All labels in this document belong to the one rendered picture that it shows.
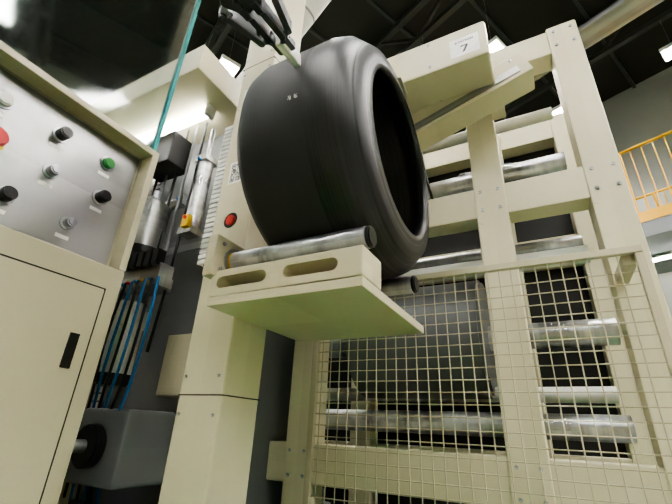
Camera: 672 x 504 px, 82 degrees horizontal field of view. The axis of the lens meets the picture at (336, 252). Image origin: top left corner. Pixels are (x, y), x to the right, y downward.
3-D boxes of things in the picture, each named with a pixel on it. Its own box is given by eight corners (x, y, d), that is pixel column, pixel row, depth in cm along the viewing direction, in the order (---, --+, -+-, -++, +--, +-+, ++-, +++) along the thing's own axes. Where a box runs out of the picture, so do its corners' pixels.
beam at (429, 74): (316, 112, 145) (319, 83, 151) (346, 153, 165) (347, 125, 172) (489, 49, 118) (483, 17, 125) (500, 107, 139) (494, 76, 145)
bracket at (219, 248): (200, 275, 83) (209, 235, 88) (300, 321, 115) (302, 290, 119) (212, 273, 82) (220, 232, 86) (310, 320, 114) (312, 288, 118)
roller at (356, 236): (241, 263, 92) (232, 276, 89) (230, 249, 90) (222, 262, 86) (379, 238, 77) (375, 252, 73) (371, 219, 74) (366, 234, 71)
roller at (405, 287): (297, 309, 110) (291, 296, 109) (303, 301, 114) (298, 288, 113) (417, 296, 95) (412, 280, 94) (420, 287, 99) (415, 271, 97)
